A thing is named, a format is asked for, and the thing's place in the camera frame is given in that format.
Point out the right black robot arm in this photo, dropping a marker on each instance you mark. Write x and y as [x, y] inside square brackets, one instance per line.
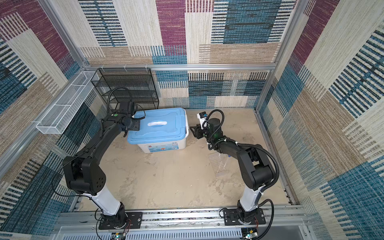
[259, 169]

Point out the clear test tube rack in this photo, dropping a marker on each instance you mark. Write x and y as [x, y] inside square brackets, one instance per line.
[219, 163]

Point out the white plastic bin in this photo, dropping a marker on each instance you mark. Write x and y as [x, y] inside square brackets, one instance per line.
[165, 146]

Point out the black wire shelf rack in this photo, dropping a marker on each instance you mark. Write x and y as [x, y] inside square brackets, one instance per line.
[116, 85]

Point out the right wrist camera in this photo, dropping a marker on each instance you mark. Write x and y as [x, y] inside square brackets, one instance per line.
[202, 117]

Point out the blue plastic lid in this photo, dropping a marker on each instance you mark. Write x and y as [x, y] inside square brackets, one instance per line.
[157, 126]

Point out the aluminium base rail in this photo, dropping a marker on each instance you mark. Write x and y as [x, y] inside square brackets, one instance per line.
[282, 222]

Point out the white wire wall basket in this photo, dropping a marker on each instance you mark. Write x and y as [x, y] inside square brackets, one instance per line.
[62, 112]

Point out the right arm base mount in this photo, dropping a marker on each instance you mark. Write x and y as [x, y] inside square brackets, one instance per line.
[234, 217]

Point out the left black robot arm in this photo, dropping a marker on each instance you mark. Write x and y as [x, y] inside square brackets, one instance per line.
[83, 174]

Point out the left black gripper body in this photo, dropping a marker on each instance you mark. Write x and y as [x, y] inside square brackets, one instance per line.
[135, 125]

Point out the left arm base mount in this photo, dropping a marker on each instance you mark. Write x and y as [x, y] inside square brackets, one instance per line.
[120, 222]

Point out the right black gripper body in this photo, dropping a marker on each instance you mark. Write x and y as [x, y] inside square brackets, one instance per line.
[201, 133]

